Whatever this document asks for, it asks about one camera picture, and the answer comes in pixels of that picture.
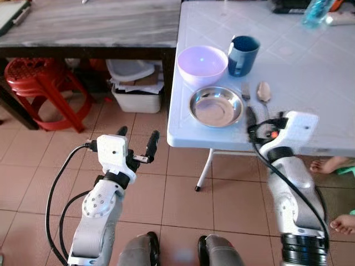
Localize metal fork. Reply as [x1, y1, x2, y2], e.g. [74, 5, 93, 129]
[241, 83, 252, 104]

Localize metal spoon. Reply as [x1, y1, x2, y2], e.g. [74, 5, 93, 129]
[256, 81, 273, 121]

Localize white plastic bin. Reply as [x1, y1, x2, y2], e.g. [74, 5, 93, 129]
[110, 82, 165, 115]

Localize stainless steel plate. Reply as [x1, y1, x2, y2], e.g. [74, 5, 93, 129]
[188, 85, 245, 129]

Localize blue plastic cup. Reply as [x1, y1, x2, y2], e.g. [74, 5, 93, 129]
[227, 35, 261, 78]

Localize white plastic basin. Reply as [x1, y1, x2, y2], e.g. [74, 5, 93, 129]
[105, 59, 156, 84]

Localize person's bare foot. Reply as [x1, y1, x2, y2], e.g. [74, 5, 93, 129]
[329, 214, 355, 236]
[309, 156, 348, 175]

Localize purple plastic bowl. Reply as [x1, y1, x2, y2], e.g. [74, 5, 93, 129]
[176, 45, 229, 90]

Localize white folding table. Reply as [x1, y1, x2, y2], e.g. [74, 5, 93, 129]
[166, 0, 355, 192]

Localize red plastic stool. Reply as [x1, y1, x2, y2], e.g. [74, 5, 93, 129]
[4, 57, 94, 133]

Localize dark wooden table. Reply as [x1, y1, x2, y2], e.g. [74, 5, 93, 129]
[0, 0, 183, 132]

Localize black device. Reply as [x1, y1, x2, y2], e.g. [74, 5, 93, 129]
[270, 0, 312, 15]

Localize blue plastic water bottle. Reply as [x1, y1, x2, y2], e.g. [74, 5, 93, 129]
[302, 0, 334, 29]

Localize grey robot right leg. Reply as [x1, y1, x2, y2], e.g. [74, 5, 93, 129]
[197, 234, 245, 266]

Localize white flat tray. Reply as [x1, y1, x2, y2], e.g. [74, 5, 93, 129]
[0, 0, 32, 37]

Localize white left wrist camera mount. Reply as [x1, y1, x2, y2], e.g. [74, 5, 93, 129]
[97, 135, 137, 182]

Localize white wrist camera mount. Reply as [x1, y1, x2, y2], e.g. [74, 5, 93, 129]
[260, 110, 320, 157]
[97, 135, 137, 182]

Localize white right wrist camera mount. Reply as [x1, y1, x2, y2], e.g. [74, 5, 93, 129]
[260, 110, 320, 157]

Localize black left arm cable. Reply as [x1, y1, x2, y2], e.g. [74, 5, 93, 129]
[45, 141, 106, 265]

